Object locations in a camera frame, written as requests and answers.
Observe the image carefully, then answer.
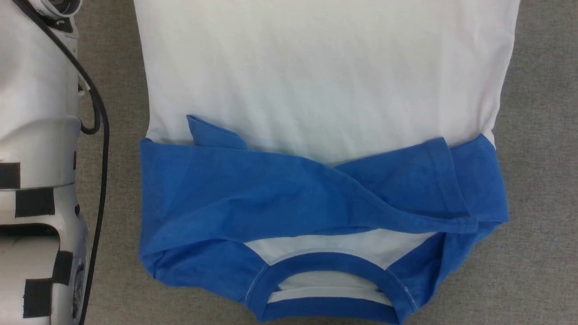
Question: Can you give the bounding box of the blue and white t-shirt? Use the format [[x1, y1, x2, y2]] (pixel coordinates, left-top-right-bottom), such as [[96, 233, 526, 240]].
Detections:
[[133, 0, 521, 325]]

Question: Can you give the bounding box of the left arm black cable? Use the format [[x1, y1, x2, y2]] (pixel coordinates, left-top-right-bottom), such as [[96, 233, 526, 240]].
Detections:
[[13, 0, 111, 325]]

